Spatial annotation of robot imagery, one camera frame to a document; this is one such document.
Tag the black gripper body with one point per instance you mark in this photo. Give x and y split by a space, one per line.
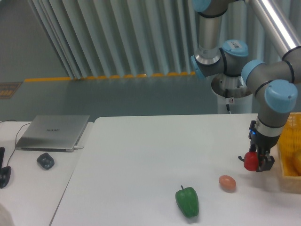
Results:
264 143

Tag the red bell pepper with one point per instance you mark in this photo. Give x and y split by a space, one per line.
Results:
250 161

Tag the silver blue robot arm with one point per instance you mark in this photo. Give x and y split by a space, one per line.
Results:
272 85

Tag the green bell pepper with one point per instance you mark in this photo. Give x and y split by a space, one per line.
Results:
187 201

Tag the yellow woven basket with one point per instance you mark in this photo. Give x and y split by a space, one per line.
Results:
288 143

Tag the yellow fruit in basket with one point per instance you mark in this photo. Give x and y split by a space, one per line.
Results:
296 161

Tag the brown egg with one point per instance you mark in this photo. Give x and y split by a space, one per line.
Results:
227 182

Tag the white usb plug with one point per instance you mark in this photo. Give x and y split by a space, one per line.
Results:
78 147

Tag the white folding partition screen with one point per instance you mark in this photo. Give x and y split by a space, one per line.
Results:
143 37

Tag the silver closed laptop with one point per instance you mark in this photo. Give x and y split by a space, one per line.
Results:
55 133

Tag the black device on stand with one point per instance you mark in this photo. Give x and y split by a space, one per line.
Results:
5 172

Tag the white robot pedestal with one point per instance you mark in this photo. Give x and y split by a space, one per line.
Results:
233 96

